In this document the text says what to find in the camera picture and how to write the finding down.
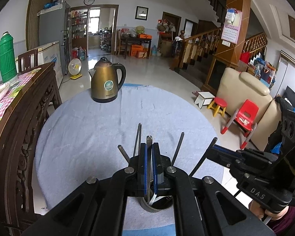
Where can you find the round wall clock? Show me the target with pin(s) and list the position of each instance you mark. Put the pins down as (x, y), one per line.
(89, 0)

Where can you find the framed wall picture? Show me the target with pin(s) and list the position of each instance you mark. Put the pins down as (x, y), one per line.
(141, 13)

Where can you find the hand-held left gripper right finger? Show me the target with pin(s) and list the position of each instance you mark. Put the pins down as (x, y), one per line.
(156, 167)

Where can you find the green thermos flask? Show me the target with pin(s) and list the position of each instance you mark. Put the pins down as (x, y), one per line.
(6, 59)

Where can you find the small white step stool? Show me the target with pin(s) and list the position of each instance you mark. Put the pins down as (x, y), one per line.
(205, 95)

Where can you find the beige leather sofa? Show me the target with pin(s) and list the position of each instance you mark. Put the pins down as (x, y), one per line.
(238, 86)

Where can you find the dark wooden dining table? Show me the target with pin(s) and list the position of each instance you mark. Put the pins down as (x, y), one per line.
(137, 39)

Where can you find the patterned sideboard cover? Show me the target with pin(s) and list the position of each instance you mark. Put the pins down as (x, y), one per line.
(22, 78)

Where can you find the white plastic spoon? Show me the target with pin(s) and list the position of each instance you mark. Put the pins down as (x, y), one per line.
(153, 199)

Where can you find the brown curtain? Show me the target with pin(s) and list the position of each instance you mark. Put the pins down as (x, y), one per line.
(38, 5)

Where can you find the brown wooden door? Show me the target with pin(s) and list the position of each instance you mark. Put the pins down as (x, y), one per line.
(172, 19)

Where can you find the round electric heater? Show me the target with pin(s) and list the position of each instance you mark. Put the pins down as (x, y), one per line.
(75, 67)

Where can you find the wooden staircase railing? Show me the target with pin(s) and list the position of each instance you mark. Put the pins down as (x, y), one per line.
(204, 39)

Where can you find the dark wooden chair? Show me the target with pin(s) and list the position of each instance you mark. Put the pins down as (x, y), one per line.
(27, 59)

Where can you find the yellow stool with red seat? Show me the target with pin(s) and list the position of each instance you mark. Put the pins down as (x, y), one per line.
(220, 101)

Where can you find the person's right hand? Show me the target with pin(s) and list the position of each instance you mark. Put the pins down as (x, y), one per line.
(260, 209)

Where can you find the metal utensil holder cup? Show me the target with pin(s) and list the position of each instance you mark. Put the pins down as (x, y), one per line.
(162, 207)

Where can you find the grey towel table cover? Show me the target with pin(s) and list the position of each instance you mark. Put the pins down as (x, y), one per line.
(88, 132)

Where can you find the pile of colourful bags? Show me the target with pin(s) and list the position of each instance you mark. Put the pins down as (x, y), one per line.
(260, 68)

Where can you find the pink wall calendar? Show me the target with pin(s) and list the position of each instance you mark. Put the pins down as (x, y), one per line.
(231, 32)

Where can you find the grey refrigerator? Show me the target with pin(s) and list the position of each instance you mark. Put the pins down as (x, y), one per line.
(51, 27)

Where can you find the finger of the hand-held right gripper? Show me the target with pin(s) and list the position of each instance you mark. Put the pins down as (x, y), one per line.
(228, 150)
(223, 158)

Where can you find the blue water jug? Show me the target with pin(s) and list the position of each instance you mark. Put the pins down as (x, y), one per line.
(154, 51)

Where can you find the orange cardboard boxes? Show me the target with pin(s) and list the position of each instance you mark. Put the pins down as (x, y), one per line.
(139, 51)

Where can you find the brown wooden pillar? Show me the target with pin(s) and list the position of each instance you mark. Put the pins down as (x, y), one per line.
(236, 0)

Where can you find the white chest freezer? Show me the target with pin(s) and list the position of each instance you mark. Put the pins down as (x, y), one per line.
(50, 56)

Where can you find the bronze electric kettle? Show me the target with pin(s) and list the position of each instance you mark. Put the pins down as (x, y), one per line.
(104, 83)

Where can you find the dark metal chopstick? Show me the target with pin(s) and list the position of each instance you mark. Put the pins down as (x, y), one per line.
(137, 140)
(201, 161)
(123, 153)
(150, 152)
(178, 148)

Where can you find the red plastic child chair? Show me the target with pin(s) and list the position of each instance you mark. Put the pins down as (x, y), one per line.
(248, 110)

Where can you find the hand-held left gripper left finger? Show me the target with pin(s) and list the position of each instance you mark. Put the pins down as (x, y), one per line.
(145, 167)

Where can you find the carved dark wooden sideboard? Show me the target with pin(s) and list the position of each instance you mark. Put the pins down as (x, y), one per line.
(12, 152)

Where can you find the glass shelf cabinet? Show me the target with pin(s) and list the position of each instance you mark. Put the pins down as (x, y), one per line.
(78, 22)

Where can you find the person's right forearm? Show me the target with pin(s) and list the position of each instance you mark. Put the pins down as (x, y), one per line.
(288, 220)

